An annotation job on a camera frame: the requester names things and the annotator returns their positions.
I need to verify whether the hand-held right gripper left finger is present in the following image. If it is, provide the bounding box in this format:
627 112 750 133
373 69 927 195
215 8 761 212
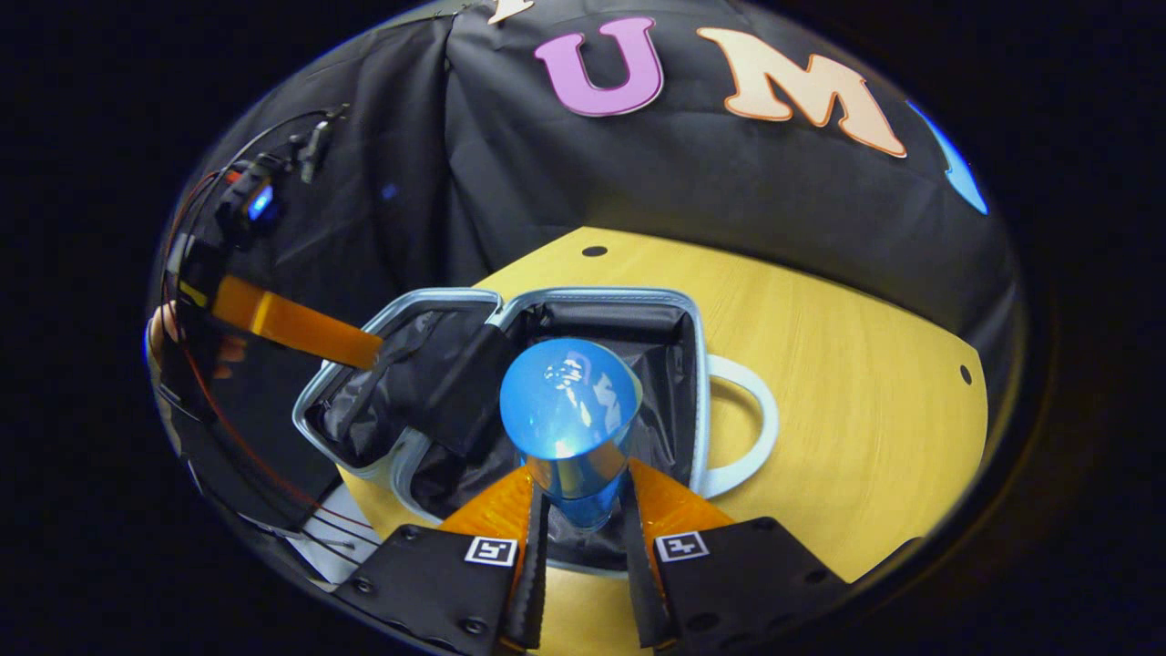
332 463 550 656

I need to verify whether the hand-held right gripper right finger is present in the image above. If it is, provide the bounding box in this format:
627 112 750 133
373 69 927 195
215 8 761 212
619 456 853 652

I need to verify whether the blue round-cap bottle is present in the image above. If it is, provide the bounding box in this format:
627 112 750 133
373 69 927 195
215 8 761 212
499 338 643 534

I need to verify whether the white scalloped suitcase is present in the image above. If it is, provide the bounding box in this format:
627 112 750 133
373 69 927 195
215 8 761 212
291 287 782 577

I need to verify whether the black backdrop cloth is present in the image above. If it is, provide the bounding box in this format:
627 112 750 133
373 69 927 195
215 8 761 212
150 0 1026 511

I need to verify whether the black cable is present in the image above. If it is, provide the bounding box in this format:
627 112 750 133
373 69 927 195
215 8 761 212
196 103 352 183

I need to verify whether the red cable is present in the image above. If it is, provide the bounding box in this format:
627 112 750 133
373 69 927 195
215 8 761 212
159 169 374 548

